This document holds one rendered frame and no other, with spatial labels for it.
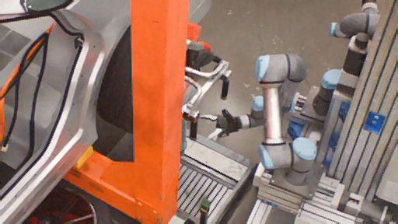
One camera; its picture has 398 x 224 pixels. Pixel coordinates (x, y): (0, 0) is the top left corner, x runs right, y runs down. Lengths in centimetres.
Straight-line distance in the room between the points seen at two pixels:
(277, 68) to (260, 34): 211
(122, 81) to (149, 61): 90
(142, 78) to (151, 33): 27
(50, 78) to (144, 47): 103
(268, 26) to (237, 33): 25
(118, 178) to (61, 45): 72
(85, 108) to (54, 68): 27
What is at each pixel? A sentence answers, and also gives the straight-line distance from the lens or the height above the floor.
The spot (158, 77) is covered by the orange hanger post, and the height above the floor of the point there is 168.
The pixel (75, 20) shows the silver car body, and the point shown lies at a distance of 317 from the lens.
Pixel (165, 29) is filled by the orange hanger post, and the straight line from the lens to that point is 261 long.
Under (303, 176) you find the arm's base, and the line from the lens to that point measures 357.
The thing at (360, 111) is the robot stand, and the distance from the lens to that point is 339.
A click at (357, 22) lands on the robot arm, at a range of 351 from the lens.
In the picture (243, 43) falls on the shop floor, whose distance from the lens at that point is 539.
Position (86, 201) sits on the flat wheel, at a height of 50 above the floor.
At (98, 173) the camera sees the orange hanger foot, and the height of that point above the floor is 68.
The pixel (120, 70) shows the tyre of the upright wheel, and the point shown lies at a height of 109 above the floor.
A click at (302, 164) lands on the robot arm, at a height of 98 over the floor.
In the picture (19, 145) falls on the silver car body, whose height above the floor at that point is 80.
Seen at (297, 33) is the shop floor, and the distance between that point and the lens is 554.
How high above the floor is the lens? 373
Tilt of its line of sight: 50 degrees down
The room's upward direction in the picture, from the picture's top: 1 degrees counter-clockwise
